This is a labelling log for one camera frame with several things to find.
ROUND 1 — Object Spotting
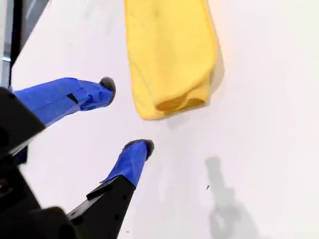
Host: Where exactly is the black vertical frame bar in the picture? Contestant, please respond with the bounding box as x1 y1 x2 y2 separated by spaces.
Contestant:
10 0 23 67

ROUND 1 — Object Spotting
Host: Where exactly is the yellow square towel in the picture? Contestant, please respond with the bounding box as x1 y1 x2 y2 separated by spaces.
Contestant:
124 0 218 121

